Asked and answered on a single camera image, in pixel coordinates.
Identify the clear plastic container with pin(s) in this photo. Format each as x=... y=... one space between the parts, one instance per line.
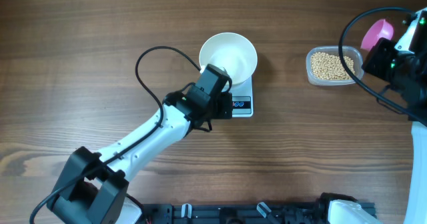
x=352 y=57

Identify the pink plastic measuring scoop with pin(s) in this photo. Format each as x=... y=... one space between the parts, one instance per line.
x=380 y=29

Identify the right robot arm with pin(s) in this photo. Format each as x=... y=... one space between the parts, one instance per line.
x=402 y=65

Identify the white digital kitchen scale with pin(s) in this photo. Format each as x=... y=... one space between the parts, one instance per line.
x=243 y=101

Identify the white bowl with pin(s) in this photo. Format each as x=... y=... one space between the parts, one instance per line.
x=231 y=52

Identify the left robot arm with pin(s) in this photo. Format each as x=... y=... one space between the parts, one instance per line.
x=92 y=187

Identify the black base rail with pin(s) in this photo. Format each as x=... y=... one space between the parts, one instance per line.
x=287 y=213

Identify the soybeans pile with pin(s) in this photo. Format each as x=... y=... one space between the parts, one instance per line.
x=328 y=67

